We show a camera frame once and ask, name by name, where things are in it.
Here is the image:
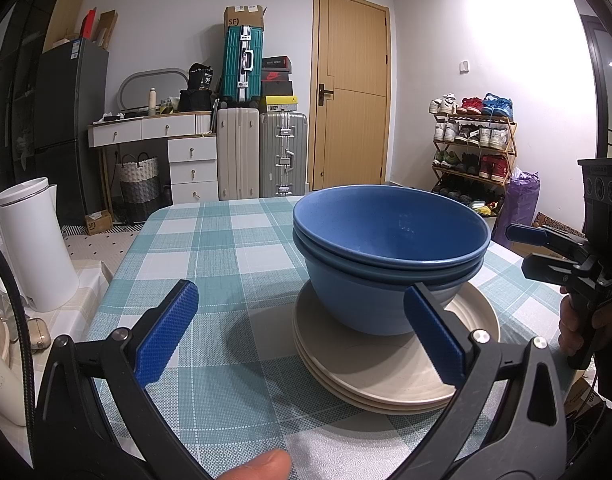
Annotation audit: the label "wooden door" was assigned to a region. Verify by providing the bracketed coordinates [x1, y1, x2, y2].
[311, 0, 391, 192]

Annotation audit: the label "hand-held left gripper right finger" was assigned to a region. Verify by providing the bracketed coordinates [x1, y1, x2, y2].
[402, 281, 568, 480]

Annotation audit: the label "beige earbuds case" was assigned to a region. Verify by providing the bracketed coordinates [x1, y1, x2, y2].
[23, 317, 52, 351]

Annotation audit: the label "patterned cardboard box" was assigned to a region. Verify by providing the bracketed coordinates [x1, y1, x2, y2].
[531, 212, 587, 241]

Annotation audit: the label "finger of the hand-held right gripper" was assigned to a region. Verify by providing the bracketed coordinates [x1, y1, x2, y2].
[506, 223, 590, 254]
[522, 253, 581, 287]

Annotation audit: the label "purple rolled mat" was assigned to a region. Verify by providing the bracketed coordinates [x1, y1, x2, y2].
[491, 170, 541, 251]

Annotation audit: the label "oval mirror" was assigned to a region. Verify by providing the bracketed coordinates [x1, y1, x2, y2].
[118, 66, 189, 113]

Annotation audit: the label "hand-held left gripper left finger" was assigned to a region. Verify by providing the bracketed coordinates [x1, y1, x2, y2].
[32, 279, 200, 480]

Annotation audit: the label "teal white checked tablecloth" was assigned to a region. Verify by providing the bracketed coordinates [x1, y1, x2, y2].
[81, 195, 587, 480]

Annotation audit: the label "yellow black shoe box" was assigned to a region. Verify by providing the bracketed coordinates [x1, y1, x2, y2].
[260, 95, 295, 113]

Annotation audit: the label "black refrigerator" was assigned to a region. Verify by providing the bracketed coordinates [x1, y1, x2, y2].
[33, 39, 110, 226]

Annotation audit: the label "wooden shoe rack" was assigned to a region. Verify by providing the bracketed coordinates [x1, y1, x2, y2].
[431, 95, 518, 211]

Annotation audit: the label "black glass cabinet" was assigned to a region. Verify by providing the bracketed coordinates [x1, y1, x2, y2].
[0, 0, 44, 196]

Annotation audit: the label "white electric kettle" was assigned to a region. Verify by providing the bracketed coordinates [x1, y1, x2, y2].
[0, 177, 82, 313]

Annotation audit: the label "woven laundry basket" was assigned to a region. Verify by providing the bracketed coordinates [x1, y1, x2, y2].
[115, 152, 162, 221]

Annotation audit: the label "white drawer desk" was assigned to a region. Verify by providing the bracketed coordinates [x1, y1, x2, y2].
[88, 112, 219, 203]

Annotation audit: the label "person's right hand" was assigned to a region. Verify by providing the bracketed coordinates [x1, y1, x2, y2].
[558, 285, 612, 358]

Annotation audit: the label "cardboard box with black print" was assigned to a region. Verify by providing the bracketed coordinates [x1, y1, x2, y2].
[565, 375, 604, 413]

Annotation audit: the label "low cardboard box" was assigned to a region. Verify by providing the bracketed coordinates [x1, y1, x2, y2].
[84, 210, 114, 236]

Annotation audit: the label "tall cardboard box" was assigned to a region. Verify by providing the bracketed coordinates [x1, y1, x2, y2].
[42, 0, 87, 53]

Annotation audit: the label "red logo shoe box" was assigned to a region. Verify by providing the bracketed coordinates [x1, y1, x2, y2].
[262, 71, 290, 96]

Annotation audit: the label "black cable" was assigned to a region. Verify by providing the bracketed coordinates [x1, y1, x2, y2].
[0, 225, 37, 431]

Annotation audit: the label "person's left hand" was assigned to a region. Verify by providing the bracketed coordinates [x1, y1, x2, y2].
[220, 449, 293, 480]

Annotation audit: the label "teal suitcase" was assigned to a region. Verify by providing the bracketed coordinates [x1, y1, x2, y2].
[222, 25, 263, 108]

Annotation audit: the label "silver suitcase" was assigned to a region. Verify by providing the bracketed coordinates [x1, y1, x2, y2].
[259, 111, 309, 198]

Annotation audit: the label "flat cardboard piece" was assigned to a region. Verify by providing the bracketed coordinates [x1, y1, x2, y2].
[96, 10, 118, 51]

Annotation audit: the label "black bag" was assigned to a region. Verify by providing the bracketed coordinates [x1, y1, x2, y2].
[178, 62, 217, 112]

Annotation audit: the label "rows of sneakers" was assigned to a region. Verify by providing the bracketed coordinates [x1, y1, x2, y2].
[430, 92, 514, 206]

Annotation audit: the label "beige suitcase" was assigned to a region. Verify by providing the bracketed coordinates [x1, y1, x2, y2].
[216, 107, 261, 201]

